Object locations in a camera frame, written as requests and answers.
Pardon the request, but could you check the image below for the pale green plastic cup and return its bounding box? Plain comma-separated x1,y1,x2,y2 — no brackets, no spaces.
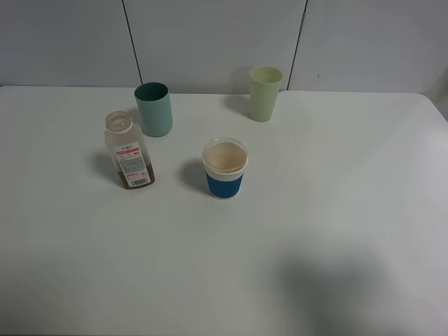
249,66,283,123

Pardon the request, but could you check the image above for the blue sleeved paper cup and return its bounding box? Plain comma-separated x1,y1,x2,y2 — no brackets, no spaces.
202,137,249,200

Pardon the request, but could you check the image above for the teal plastic cup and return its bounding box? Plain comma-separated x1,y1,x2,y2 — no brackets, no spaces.
134,82,173,137

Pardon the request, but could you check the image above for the clear plastic drink bottle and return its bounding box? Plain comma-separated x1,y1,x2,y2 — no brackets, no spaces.
104,111,155,190

